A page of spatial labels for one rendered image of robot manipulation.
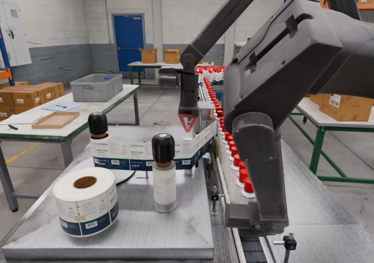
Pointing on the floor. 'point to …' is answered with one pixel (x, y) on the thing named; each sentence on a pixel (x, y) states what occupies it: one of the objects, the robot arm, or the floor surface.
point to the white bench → (57, 134)
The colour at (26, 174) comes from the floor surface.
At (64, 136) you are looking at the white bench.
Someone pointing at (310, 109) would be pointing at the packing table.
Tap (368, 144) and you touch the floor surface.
